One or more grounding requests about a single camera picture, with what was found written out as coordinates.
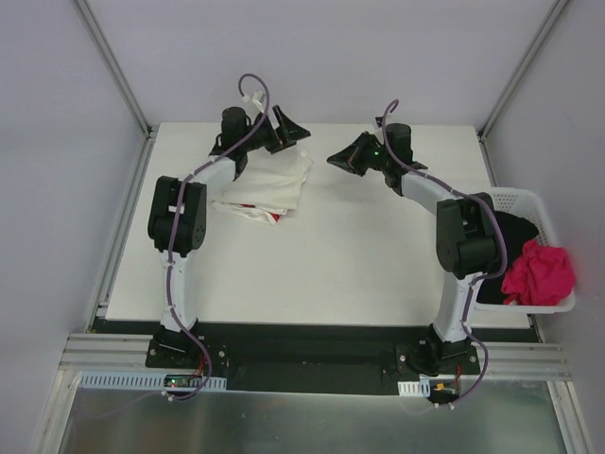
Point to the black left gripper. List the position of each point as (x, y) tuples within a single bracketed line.
[(275, 130)]

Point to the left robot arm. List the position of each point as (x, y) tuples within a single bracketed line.
[(178, 212)]

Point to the pink garment in basket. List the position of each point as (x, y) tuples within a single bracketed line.
[(541, 276)]

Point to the white cable duct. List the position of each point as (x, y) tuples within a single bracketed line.
[(420, 388), (123, 381)]

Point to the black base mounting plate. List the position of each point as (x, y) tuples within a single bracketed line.
[(294, 358)]

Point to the black garment in basket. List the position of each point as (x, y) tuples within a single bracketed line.
[(516, 232)]

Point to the white black patterned shirt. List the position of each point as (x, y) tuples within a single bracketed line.
[(232, 208)]

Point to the cream white t shirt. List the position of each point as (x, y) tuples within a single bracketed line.
[(273, 182)]

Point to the right aluminium frame post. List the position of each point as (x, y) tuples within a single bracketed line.
[(555, 12)]

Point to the aluminium frame post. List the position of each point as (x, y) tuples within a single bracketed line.
[(555, 12), (103, 47)]

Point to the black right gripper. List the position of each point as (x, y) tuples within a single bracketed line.
[(370, 154)]

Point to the right white cable duct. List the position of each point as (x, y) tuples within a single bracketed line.
[(420, 388)]

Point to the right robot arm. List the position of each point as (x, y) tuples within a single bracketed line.
[(469, 242)]

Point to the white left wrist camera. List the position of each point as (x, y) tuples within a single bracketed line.
[(257, 100)]

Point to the red white shirt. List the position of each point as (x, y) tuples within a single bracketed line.
[(269, 216)]

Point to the left white cable duct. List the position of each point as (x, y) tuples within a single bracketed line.
[(123, 381)]

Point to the white plastic laundry basket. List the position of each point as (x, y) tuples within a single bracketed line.
[(525, 204)]

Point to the left aluminium frame post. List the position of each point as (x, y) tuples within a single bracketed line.
[(103, 47)]

